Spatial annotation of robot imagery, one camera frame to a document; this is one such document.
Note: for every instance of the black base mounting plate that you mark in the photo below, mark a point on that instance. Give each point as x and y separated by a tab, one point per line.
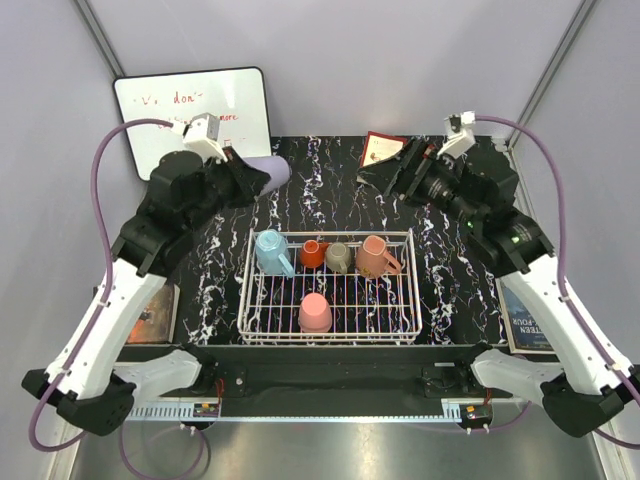
335	383

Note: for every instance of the lavender plastic tumbler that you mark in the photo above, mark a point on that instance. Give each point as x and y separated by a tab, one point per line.
276	167

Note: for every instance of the orange small cup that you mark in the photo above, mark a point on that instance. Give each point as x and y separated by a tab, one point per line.
312	253

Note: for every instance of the red white small book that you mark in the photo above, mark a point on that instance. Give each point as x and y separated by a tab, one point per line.
379	146

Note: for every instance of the pink floral mug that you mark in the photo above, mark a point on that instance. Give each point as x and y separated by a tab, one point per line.
373	259

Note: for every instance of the light blue ceramic mug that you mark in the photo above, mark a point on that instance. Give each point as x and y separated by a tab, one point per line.
272	254

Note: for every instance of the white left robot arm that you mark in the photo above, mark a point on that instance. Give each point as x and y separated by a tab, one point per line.
183	193

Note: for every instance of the dark tale two cities book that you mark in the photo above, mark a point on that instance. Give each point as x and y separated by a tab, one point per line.
156	323

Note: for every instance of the white wire dish rack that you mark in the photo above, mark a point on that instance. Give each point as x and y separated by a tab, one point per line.
386	310

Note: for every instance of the pink plastic tumbler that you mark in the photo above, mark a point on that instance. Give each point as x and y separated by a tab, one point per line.
315	314

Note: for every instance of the white whiteboard black frame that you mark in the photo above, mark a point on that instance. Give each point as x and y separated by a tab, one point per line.
236	96

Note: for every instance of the grey slotted cable duct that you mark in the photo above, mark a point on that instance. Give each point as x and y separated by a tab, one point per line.
175	411

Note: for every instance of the blue paperback book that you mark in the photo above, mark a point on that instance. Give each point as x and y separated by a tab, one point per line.
524	337

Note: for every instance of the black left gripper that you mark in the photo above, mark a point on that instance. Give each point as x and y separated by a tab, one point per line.
248	179

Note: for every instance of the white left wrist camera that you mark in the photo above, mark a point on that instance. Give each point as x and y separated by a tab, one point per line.
200	135

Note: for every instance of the grey ceramic mug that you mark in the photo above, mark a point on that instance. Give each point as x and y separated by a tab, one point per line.
338	257

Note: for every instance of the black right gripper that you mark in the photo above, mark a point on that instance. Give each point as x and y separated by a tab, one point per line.
429	161

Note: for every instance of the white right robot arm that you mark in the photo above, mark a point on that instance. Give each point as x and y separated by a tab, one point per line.
592	381

